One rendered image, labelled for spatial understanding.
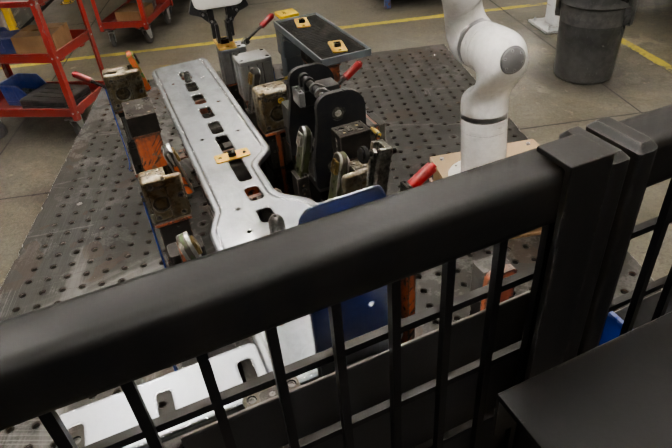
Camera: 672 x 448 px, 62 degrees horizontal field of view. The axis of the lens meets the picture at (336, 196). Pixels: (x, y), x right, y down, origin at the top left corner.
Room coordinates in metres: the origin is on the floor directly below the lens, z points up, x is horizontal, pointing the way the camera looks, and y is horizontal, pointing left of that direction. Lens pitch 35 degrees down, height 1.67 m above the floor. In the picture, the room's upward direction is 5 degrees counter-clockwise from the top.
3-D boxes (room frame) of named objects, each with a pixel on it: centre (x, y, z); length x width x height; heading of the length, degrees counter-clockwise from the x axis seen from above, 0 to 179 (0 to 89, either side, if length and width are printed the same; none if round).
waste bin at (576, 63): (3.61, -1.80, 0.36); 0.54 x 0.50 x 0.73; 95
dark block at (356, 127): (1.02, -0.04, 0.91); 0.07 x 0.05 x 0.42; 111
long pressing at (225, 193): (1.17, 0.25, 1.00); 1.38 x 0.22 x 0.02; 21
